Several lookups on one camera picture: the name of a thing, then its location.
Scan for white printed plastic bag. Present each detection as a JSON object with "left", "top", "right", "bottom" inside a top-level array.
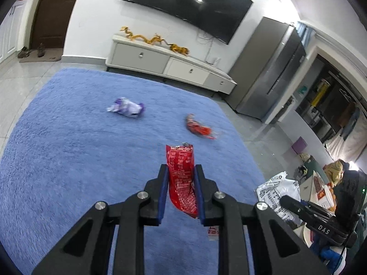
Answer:
[{"left": 255, "top": 171, "right": 301, "bottom": 225}]

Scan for red printed wrapper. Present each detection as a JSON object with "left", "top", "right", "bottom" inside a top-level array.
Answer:
[{"left": 165, "top": 143, "right": 198, "bottom": 219}]

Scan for white rimmed trash bin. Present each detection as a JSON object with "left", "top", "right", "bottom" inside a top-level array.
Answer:
[{"left": 293, "top": 225, "right": 347, "bottom": 274}]

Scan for white basket of oranges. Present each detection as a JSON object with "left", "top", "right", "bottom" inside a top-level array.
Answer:
[{"left": 313, "top": 173, "right": 335, "bottom": 211}]

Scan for person in yellow jacket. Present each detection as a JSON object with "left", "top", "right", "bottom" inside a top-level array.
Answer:
[{"left": 323, "top": 159, "right": 350, "bottom": 186}]

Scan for purple stool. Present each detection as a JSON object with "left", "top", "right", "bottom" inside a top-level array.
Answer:
[{"left": 292, "top": 137, "right": 307, "bottom": 155}]

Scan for blue fuzzy blanket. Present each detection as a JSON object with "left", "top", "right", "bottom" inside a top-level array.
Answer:
[{"left": 1, "top": 68, "right": 264, "bottom": 274}]

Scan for purple white wrapper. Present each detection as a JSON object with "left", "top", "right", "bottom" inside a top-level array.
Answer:
[{"left": 107, "top": 97, "right": 145, "bottom": 118}]

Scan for red crumpled wrapper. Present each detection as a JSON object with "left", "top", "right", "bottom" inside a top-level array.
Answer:
[{"left": 185, "top": 114, "right": 215, "bottom": 139}]

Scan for grey refrigerator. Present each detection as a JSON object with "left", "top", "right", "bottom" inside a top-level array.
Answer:
[{"left": 226, "top": 17, "right": 306, "bottom": 121}]

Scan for white tv cabinet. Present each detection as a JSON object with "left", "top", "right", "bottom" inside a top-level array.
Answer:
[{"left": 106, "top": 34, "right": 236, "bottom": 94}]

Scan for pair of shoes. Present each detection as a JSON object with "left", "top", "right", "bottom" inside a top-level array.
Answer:
[{"left": 17, "top": 43, "right": 45, "bottom": 59}]

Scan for golden tiger figurine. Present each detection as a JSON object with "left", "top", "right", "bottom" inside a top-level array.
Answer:
[{"left": 169, "top": 44, "right": 190, "bottom": 56}]

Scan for golden dragon figurine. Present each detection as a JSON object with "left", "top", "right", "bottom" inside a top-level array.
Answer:
[{"left": 120, "top": 26, "right": 163, "bottom": 45}]

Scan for brown entrance door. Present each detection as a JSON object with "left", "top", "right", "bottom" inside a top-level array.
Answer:
[{"left": 30, "top": 0, "right": 76, "bottom": 49}]

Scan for white wall cupboards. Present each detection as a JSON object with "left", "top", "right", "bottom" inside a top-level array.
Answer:
[{"left": 0, "top": 1, "right": 25, "bottom": 63}]

